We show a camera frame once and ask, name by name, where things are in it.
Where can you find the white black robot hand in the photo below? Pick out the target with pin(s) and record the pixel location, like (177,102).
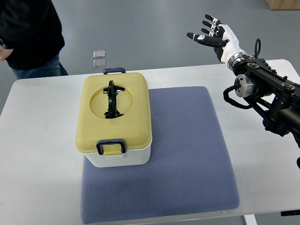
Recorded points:
(220,37)

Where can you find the yellow box lid black handle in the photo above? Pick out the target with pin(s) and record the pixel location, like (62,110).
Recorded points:
(114,115)

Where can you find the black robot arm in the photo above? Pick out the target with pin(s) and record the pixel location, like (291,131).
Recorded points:
(276,99)

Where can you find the cardboard box corner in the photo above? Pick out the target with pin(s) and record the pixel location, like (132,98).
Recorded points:
(283,4)

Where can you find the white storage box base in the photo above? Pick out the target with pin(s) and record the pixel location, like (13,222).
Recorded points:
(114,156)

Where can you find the upper metal floor plate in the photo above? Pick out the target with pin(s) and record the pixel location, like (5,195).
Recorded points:
(99,54)

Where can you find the blue grey textured mat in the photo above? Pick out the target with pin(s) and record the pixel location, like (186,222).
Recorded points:
(189,170)

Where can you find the person in black shirt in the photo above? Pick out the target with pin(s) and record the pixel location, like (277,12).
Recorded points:
(31,38)

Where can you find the black table bracket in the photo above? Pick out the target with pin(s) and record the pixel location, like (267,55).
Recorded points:
(290,213)

